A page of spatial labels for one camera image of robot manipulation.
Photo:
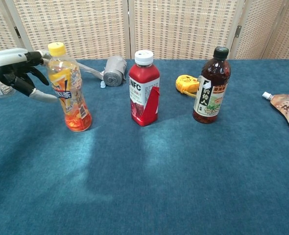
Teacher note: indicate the red NFC juice bottle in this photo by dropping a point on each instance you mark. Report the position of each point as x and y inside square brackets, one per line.
[142, 80]

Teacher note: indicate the yellow tape measure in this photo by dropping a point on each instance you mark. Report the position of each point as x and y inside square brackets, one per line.
[186, 82]

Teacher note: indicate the grey duct tape roll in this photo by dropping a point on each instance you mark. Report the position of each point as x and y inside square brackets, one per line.
[113, 73]

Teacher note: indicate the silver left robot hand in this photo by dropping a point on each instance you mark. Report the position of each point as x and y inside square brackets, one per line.
[9, 61]

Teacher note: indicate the woven folding screen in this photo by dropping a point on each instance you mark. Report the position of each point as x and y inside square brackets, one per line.
[85, 24]

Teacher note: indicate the dark tea bottle black cap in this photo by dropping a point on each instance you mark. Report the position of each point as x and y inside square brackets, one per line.
[211, 73]

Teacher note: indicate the orange tea bottle yellow cap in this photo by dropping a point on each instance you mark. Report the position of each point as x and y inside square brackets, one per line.
[68, 98]

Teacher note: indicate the small clear jar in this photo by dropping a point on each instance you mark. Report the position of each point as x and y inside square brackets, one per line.
[0, 91]

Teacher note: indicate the blue table cloth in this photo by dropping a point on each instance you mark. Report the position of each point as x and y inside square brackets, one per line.
[134, 183]

